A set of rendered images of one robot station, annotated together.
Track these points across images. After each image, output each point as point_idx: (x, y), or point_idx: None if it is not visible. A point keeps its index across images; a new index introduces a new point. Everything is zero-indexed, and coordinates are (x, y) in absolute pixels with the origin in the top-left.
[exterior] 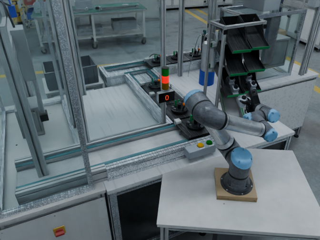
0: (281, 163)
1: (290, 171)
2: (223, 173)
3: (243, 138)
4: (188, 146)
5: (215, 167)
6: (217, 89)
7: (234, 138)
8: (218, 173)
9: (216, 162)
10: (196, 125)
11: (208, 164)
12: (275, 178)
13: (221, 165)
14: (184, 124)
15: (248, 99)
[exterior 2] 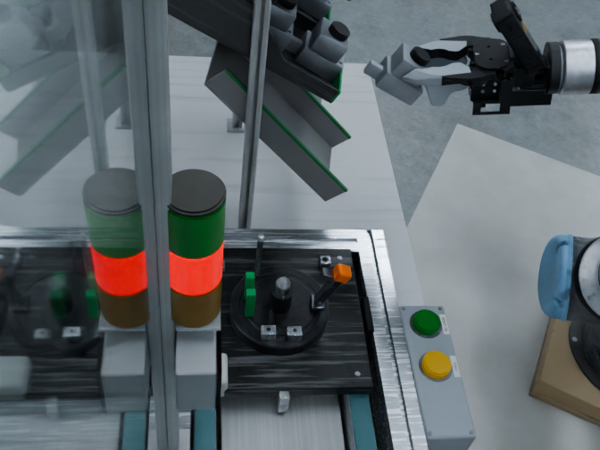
0: (513, 183)
1: (554, 186)
2: (575, 366)
3: (351, 199)
4: (431, 417)
5: (542, 380)
6: (258, 94)
7: (337, 222)
8: (572, 384)
9: (464, 353)
10: (304, 309)
11: (470, 387)
12: (580, 237)
13: (486, 345)
14: (241, 353)
15: (437, 54)
